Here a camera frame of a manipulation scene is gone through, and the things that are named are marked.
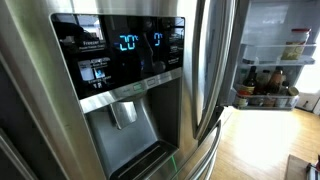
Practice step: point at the stainless steel fridge left door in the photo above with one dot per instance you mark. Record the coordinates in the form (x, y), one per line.
(40, 101)

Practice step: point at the black fridge display panel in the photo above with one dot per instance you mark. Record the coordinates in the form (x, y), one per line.
(105, 52)

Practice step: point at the clear bottom door bin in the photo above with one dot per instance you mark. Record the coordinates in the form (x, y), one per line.
(265, 102)

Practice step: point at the clear door bin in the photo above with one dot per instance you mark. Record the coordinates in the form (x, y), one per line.
(265, 102)
(270, 55)

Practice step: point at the dark soy sauce bottle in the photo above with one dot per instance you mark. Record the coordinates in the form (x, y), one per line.
(249, 83)

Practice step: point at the brown sauce bottle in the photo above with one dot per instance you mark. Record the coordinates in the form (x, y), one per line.
(274, 83)

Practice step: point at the open right fridge door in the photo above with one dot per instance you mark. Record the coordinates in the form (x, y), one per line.
(273, 42)

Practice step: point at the clear middle door bin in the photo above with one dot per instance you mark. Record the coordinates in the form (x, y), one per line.
(270, 55)

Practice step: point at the water ice dispenser recess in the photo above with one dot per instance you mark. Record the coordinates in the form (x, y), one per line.
(139, 149)

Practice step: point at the gold lid small jar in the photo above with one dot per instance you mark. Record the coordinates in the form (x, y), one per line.
(292, 92)

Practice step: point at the red lid glass jar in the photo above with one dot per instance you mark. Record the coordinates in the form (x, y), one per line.
(295, 43)

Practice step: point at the steel freezer drawer handle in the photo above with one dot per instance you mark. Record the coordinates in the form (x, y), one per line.
(201, 163)

